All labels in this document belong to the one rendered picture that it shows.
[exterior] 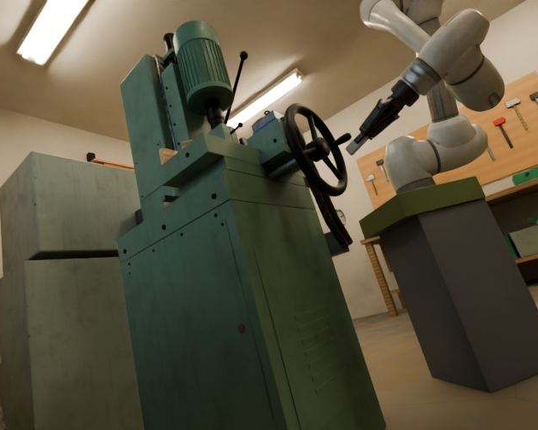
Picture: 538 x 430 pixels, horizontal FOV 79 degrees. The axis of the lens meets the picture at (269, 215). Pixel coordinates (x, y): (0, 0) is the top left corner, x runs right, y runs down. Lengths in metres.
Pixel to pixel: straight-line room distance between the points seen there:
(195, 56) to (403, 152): 0.89
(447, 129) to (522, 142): 2.80
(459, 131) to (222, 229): 1.04
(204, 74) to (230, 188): 0.55
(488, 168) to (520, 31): 1.45
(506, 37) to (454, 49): 3.71
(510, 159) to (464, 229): 2.90
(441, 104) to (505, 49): 3.15
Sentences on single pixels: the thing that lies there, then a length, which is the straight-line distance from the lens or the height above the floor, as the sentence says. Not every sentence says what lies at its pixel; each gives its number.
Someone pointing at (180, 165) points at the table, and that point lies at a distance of 0.94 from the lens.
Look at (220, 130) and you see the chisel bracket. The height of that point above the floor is 1.04.
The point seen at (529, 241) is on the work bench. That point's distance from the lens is 3.72.
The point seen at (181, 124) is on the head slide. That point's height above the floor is 1.15.
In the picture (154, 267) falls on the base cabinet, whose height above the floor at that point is 0.64.
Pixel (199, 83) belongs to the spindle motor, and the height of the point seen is 1.23.
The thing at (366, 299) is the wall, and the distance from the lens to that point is 4.47.
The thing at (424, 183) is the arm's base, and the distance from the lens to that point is 1.45.
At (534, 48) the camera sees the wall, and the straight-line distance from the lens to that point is 4.63.
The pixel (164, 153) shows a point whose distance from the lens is 1.02.
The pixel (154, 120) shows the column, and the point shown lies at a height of 1.21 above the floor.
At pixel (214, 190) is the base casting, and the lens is 0.88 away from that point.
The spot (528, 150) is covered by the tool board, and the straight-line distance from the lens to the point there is 4.26.
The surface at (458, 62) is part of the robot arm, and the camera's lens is 1.01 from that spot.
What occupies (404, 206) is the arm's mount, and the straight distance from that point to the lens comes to 1.26.
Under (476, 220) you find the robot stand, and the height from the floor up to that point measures 0.53.
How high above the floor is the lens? 0.43
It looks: 15 degrees up
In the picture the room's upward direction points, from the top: 16 degrees counter-clockwise
